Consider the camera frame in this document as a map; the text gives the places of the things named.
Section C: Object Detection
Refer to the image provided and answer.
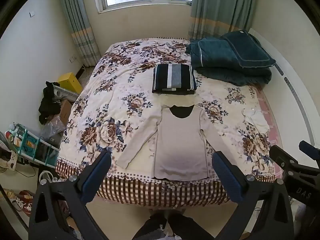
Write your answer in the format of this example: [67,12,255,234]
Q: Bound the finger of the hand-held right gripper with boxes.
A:
[269,144,304,174]
[299,140,320,168]

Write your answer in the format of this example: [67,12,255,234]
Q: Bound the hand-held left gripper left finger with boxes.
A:
[28,151,112,240]

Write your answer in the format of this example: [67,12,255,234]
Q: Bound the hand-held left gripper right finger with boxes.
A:
[212,151,294,240]

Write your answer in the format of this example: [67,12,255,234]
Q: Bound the beige long-sleeve shirt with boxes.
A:
[117,104,237,181]

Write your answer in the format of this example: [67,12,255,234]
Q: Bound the black clothes pile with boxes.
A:
[38,81,62,125]

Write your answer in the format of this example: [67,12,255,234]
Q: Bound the folded striped dark clothes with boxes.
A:
[152,64,197,96]

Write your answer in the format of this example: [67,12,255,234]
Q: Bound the small white cloth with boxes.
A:
[242,109,270,133]

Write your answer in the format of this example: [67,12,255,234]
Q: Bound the pink bed sheet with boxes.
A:
[250,85,283,151]

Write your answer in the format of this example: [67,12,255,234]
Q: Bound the clear plastic bag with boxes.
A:
[41,117,67,141]

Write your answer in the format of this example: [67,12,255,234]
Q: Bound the white headboard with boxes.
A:
[249,27,320,146]

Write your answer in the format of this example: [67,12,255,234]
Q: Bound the cardboard box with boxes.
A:
[59,99,74,126]

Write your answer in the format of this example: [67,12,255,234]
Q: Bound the person's legs in dark pants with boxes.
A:
[132,212,225,240]

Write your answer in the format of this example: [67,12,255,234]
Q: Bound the bed with floral cover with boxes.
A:
[55,37,284,207]

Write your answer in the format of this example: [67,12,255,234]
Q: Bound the teal storage rack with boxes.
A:
[7,122,59,168]

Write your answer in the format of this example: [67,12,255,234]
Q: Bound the red and white bag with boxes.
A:
[14,190,34,217]

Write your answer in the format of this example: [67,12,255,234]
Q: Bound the grey white appliance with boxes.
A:
[53,85,79,103]

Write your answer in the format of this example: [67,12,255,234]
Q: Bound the yellow box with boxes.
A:
[58,72,83,93]

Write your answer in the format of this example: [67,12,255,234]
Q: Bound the teal pillow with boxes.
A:
[221,30,276,68]

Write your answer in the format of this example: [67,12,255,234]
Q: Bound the teal folded quilt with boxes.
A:
[185,37,272,85]

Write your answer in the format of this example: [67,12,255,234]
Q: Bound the teal striped curtain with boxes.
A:
[188,0,260,40]
[55,0,102,67]

